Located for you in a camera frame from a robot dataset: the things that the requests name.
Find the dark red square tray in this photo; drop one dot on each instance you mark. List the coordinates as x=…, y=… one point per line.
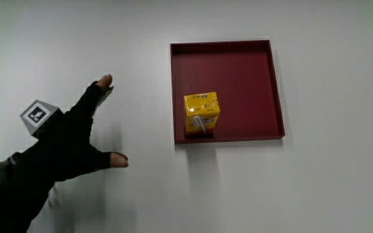
x=241, y=81

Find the person's left hand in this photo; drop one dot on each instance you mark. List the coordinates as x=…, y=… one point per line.
x=66, y=145

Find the yellow ice redtea carton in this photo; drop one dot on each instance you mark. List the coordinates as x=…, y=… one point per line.
x=201, y=111

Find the person's left forearm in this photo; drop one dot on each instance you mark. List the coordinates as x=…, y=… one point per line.
x=15, y=200

